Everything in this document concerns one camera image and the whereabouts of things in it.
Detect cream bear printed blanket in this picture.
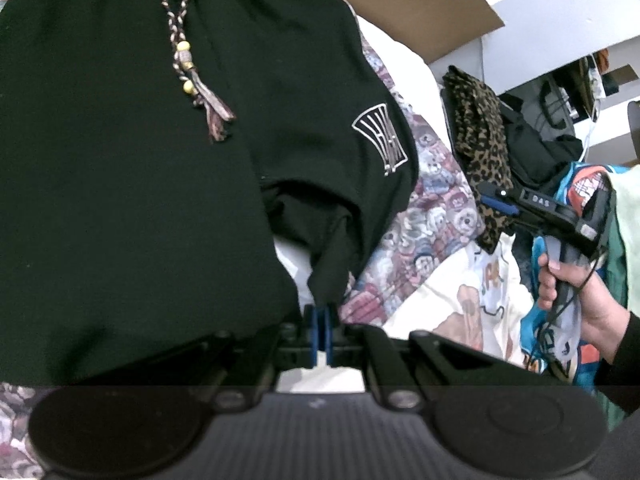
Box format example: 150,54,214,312
272,12,538,396

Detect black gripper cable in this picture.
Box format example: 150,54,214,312
537,255,599,361

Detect person's right hand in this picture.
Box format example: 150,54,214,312
536,253,630,362

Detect black pants with bear print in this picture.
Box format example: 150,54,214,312
0,0,486,480

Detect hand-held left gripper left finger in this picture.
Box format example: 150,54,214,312
191,305,321,409

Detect folded cardboard sheet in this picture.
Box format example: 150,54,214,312
292,0,506,66

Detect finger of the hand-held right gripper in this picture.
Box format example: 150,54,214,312
477,182,524,211
480,199,524,234

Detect light green cloth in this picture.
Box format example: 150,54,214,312
595,165,640,431

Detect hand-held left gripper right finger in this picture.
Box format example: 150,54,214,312
324,305,527,408

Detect blue cartoon printed cloth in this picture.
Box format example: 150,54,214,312
520,162,616,386

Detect white cable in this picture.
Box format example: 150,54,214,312
582,55,604,161

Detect black cloth heap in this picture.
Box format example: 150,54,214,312
497,92,599,196

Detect person's right forearm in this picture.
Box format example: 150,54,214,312
595,310,640,417

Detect leopard print cloth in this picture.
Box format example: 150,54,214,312
442,66,516,254

